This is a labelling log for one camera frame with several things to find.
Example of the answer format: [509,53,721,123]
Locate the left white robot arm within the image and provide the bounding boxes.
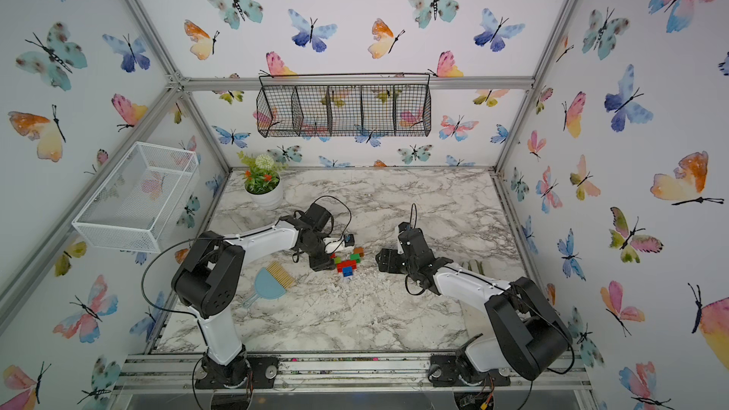
[171,203,335,366]

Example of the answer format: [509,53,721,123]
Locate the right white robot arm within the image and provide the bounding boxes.
[376,222,574,385]

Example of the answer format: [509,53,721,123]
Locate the white flower pot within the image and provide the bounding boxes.
[245,180,284,210]

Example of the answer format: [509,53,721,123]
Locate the green artificial plant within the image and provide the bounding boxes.
[237,151,287,196]

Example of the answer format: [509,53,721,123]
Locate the white mesh basket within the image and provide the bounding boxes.
[72,142,199,252]

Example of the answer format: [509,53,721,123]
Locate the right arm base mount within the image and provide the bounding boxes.
[426,334,511,387]

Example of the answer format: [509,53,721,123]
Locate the black wire basket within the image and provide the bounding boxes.
[254,72,432,139]

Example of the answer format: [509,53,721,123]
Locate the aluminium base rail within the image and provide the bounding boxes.
[113,350,592,396]

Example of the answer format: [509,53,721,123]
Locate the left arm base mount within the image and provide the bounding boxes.
[193,347,280,391]

